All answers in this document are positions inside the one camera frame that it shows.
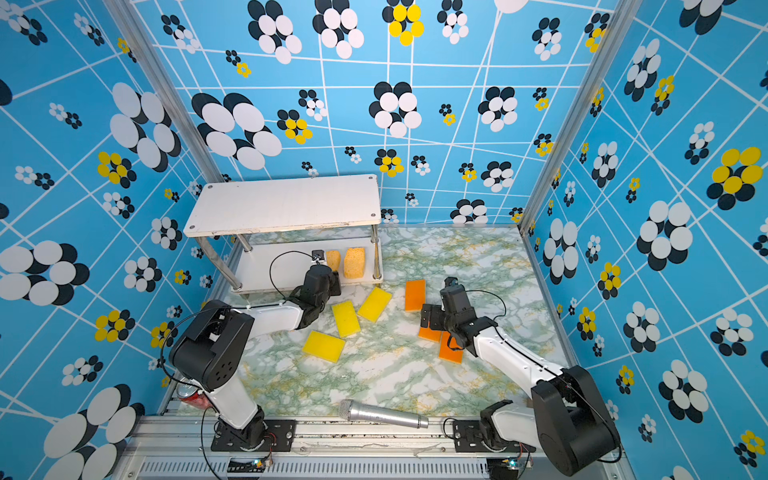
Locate orange sponge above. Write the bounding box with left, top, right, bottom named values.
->
left=418, top=327, right=442, bottom=343
left=404, top=279, right=426, bottom=312
left=438, top=332, right=463, bottom=364

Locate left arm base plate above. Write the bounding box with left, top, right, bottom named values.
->
left=210, top=419, right=297, bottom=453

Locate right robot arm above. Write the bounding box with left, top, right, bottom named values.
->
left=420, top=277, right=623, bottom=476

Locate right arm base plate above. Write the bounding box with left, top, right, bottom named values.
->
left=441, top=417, right=539, bottom=455

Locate orange sponge back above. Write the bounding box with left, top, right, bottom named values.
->
left=404, top=279, right=426, bottom=312

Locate aluminium front rail frame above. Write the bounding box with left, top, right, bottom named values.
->
left=110, top=413, right=637, bottom=480

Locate silver microphone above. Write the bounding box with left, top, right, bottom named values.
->
left=339, top=399, right=429, bottom=429

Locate circuit board right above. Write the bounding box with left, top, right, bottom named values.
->
left=486, top=458, right=527, bottom=478

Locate orange sponge middle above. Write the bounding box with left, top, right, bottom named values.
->
left=418, top=327, right=442, bottom=343

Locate yellow sponge back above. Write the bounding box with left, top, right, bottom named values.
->
left=357, top=287, right=392, bottom=323

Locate yellow sponge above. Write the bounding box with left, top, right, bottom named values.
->
left=332, top=301, right=361, bottom=338
left=302, top=331, right=346, bottom=363
left=357, top=287, right=392, bottom=323

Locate tan porous sponge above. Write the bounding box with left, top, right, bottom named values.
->
left=325, top=250, right=341, bottom=272
left=343, top=247, right=366, bottom=280

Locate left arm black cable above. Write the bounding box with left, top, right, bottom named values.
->
left=268, top=250, right=316, bottom=301

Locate white two-tier shelf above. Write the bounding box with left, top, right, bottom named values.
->
left=183, top=174, right=383, bottom=295

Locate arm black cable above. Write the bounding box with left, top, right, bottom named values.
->
left=268, top=250, right=316, bottom=301
left=466, top=289, right=508, bottom=325

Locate green circuit board left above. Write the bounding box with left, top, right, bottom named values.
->
left=227, top=458, right=273, bottom=474

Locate red soda can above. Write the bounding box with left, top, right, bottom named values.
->
left=176, top=384, right=199, bottom=403

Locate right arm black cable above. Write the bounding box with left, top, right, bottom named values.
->
left=466, top=289, right=508, bottom=325

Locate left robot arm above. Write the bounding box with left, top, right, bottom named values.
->
left=169, top=264, right=341, bottom=450

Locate orange sponge front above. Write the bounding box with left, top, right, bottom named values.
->
left=438, top=332, right=463, bottom=364

